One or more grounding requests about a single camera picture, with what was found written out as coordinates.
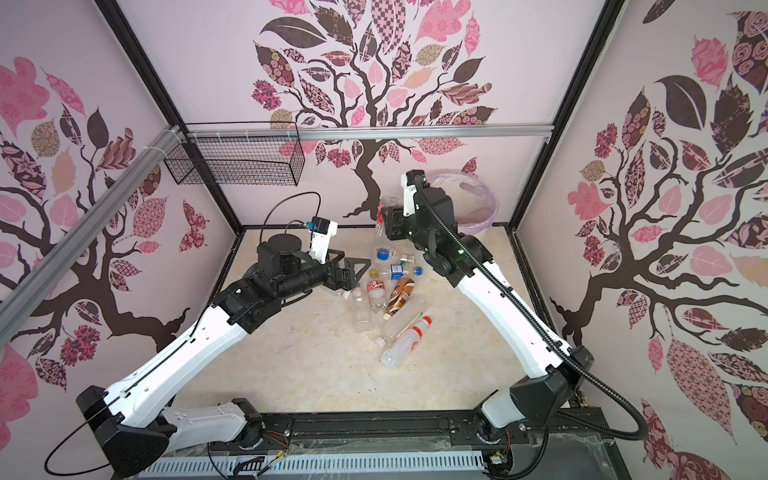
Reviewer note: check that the aluminium rail left wall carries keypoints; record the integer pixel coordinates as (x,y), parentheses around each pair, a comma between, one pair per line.
(24,299)

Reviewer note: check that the brown Nescafe bottle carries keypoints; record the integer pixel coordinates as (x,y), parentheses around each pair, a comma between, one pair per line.
(402,292)

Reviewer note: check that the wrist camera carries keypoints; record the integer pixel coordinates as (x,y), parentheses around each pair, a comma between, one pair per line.
(322,230)
(410,182)

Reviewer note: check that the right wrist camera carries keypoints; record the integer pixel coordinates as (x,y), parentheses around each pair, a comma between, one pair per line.
(410,182)

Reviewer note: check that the aluminium rail back wall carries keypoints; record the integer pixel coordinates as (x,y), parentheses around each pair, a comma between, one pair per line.
(372,132)

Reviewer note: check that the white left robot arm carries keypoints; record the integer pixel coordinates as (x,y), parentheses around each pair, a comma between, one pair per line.
(132,420)

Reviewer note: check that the white bottle red cap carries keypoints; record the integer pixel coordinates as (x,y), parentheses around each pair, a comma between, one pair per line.
(405,343)

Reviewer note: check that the aluminium rail wall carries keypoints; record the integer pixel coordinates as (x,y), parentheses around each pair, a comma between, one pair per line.
(372,132)
(24,299)

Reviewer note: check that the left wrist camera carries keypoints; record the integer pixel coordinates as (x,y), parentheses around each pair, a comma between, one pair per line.
(322,230)

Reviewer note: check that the purple bin liner bag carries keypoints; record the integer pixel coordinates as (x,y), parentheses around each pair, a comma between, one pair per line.
(475,205)

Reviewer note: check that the clear bottle green cap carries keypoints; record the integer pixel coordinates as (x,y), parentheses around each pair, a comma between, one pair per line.
(361,313)

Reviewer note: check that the red label clear bottle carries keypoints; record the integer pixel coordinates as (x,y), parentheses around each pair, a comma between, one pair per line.
(376,292)

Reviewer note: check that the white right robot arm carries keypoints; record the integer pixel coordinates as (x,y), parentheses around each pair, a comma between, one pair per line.
(553,371)

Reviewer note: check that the white slotted cable duct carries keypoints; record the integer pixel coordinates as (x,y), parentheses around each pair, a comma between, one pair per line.
(312,465)

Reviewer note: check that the red blue small bottle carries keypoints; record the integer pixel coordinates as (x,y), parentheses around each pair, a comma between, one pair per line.
(384,204)

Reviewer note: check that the clear bottle white cap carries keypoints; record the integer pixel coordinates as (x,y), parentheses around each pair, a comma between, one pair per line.
(397,323)

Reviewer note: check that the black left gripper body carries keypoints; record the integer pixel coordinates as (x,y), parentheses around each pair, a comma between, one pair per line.
(313,273)

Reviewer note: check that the black base frame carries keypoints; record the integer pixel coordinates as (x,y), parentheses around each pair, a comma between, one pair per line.
(561,448)

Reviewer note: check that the black wire basket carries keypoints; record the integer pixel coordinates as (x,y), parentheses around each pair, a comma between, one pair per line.
(257,153)

